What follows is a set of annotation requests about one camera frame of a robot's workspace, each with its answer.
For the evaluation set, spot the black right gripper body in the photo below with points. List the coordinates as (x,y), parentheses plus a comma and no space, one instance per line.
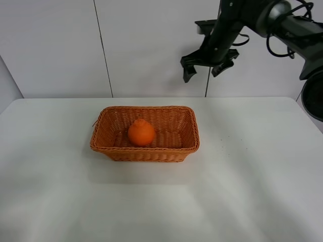
(215,48)

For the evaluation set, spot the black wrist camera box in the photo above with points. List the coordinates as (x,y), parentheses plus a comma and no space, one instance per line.
(205,27)

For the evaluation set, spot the orange woven wicker basket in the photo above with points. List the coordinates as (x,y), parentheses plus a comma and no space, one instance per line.
(176,133)

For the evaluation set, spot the orange fruit with stem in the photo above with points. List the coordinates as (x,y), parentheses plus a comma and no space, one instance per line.
(141,132)

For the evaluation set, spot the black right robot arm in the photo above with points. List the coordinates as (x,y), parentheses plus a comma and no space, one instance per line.
(288,31)

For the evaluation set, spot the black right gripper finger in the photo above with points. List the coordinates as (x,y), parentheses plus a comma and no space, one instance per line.
(226,64)
(188,73)

